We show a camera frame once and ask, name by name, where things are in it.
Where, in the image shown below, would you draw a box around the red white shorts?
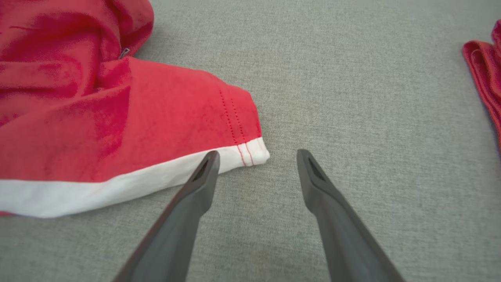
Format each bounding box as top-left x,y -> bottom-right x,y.
0,0 -> 271,219

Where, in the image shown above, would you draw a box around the grey fabric sofa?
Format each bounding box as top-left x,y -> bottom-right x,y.
0,0 -> 501,282

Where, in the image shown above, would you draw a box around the red basketball jersey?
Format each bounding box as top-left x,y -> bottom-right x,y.
462,19 -> 501,152

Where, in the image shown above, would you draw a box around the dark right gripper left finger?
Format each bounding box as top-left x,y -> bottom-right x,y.
113,150 -> 221,282

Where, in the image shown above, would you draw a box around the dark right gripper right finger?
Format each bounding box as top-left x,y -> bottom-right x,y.
296,148 -> 406,282

